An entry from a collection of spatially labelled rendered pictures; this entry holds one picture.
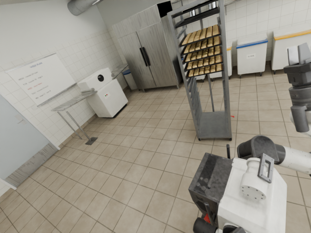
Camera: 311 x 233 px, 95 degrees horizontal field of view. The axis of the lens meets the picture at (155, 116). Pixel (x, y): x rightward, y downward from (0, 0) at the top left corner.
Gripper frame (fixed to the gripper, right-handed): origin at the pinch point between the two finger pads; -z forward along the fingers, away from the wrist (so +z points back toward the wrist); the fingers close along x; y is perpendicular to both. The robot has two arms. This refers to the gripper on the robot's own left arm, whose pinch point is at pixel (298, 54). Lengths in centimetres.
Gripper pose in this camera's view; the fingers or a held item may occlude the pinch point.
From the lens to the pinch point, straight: 71.1
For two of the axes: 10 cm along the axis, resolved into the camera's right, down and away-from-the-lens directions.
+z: 3.8, 9.1, 1.6
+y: -8.9, 3.2, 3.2
